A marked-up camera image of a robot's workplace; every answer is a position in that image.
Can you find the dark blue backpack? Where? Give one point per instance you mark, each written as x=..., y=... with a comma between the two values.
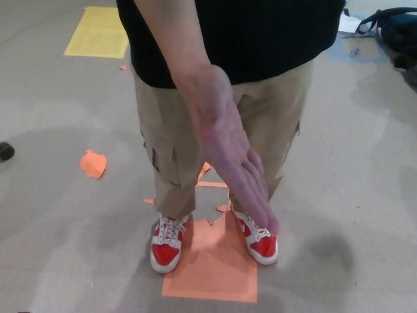
x=397, y=29

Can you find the person's right hand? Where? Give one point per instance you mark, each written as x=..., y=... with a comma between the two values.
x=224, y=137

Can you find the orange floor marking square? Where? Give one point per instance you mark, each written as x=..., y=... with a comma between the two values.
x=211, y=270

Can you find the crumpled orange paper scrap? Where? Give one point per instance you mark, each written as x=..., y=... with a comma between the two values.
x=94, y=164

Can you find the person's right red white sneaker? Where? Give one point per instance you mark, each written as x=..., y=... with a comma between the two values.
x=164, y=251

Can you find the person's right forearm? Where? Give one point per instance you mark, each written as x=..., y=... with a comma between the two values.
x=169, y=39

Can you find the khaki cargo trousers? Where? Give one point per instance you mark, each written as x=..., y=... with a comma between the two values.
x=163, y=130

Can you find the yellow floor sheet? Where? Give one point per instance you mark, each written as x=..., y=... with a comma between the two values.
x=97, y=32

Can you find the person's left red white sneaker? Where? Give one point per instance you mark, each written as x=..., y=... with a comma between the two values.
x=264, y=247

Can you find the curled orange tape strip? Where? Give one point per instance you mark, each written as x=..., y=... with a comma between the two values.
x=204, y=174

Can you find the person's red white sneaker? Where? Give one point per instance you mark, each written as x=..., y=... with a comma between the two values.
x=164, y=251
x=264, y=247

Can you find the black t-shirt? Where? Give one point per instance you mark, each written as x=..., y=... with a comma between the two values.
x=267, y=32

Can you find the black caster wheel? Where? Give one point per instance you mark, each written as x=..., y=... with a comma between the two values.
x=6, y=152

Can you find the white paper sheet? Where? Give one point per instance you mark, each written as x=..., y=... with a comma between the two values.
x=350, y=23

